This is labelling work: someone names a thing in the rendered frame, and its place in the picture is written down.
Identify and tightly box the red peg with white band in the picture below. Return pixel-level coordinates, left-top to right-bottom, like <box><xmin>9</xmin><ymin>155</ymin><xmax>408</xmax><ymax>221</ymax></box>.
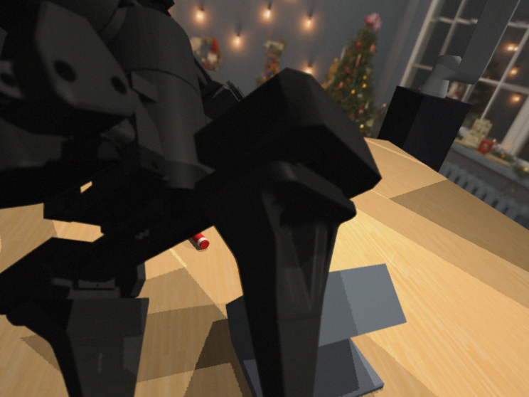
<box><xmin>192</xmin><ymin>233</ymin><xmax>209</xmax><ymax>249</ymax></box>

